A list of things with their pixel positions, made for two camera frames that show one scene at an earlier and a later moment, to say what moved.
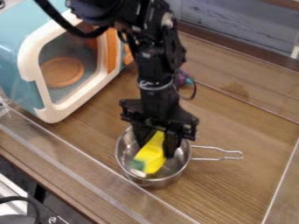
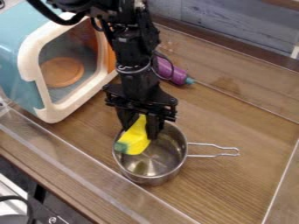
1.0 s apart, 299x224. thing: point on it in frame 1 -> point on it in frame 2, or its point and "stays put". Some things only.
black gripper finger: [143, 131] -> [127, 116]
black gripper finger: [173, 138] -> [153, 125]
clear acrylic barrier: [59, 181] stays put
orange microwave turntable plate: [62, 72] stays put
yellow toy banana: [150, 158] -> [135, 140]
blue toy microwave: [51, 69] stays put
